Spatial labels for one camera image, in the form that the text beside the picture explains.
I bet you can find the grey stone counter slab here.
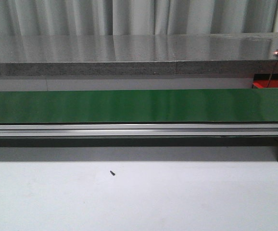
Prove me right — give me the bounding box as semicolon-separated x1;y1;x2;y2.
0;33;278;77

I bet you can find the green conveyor belt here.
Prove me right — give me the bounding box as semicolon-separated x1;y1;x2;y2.
0;89;278;124

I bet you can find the red plastic bin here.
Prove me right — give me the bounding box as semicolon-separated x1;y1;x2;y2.
252;74;278;89

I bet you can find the grey pleated curtain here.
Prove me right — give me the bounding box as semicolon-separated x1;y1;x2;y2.
0;0;278;36

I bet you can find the aluminium conveyor side rail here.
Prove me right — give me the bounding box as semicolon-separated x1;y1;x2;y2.
0;123;278;138

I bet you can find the thin red wire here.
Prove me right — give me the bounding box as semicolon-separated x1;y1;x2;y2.
266;54;278;89

